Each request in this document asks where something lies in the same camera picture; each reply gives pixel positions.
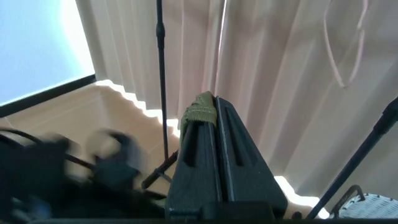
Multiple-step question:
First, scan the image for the green long-sleeved shirt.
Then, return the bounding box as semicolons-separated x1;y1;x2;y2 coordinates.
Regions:
179;91;218;139

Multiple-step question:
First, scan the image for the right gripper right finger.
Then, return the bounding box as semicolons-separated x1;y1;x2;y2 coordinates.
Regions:
214;95;289;219

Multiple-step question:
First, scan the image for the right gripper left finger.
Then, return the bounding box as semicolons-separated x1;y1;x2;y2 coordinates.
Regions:
165;119;223;220

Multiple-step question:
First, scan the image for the white laundry basket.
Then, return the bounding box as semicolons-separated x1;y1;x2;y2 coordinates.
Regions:
329;185;398;220

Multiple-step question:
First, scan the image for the beige curtain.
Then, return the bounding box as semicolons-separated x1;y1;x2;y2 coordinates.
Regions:
75;0;398;215

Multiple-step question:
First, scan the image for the black clothes rack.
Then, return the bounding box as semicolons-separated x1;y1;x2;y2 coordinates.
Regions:
141;0;398;220

